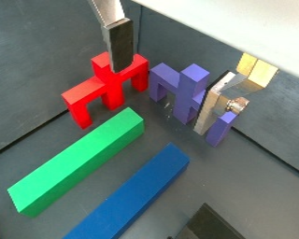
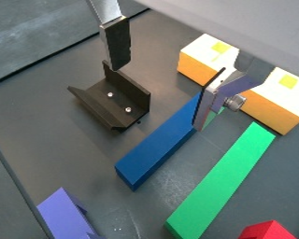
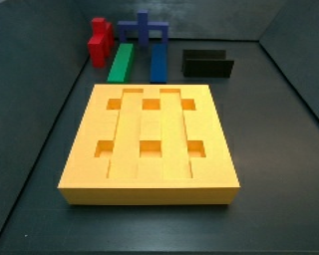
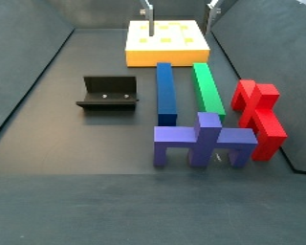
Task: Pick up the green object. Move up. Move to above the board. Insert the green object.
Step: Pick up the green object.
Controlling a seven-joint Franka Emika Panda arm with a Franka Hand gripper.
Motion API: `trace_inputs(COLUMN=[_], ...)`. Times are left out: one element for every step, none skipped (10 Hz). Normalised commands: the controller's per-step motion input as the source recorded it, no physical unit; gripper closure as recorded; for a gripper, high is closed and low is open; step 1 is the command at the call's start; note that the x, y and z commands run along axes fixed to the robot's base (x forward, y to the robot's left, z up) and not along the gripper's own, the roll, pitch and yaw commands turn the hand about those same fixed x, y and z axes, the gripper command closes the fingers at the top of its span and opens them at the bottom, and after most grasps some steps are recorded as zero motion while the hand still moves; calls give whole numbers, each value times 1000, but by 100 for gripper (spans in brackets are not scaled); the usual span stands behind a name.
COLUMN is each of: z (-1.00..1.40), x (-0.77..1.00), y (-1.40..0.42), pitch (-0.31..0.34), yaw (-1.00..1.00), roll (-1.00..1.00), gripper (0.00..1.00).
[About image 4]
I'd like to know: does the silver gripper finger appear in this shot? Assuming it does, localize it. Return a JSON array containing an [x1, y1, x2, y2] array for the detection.
[[206, 0, 223, 32], [140, 0, 155, 36]]

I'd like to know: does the green long block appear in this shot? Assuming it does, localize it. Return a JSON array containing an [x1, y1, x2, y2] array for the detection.
[[194, 63, 227, 121]]

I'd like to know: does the yellow slotted board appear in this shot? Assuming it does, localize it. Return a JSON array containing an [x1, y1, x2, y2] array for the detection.
[[126, 20, 211, 67]]

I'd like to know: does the dark blue long block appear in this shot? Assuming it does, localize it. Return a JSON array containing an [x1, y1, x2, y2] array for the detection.
[[156, 62, 178, 126]]

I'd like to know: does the red cross-shaped block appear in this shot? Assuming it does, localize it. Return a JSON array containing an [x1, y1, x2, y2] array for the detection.
[[231, 79, 288, 161]]

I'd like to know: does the purple cross-shaped block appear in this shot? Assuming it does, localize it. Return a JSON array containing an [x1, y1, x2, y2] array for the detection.
[[154, 112, 259, 167]]

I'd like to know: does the black angle bracket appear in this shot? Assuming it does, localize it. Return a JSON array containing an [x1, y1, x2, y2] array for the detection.
[[76, 75, 139, 110]]

